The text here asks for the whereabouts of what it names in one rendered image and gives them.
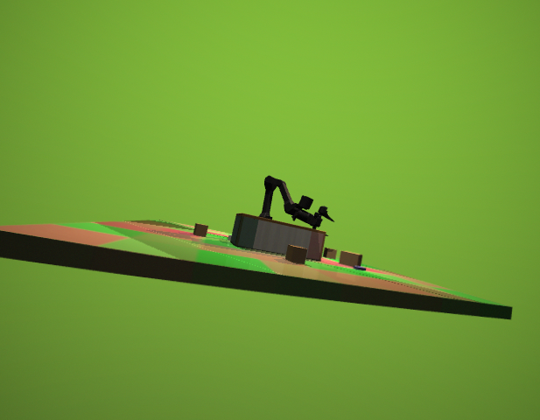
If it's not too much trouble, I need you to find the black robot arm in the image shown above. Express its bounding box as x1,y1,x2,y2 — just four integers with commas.
258,176,323,228

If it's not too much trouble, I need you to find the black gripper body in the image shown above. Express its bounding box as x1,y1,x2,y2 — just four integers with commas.
304,206,327,224

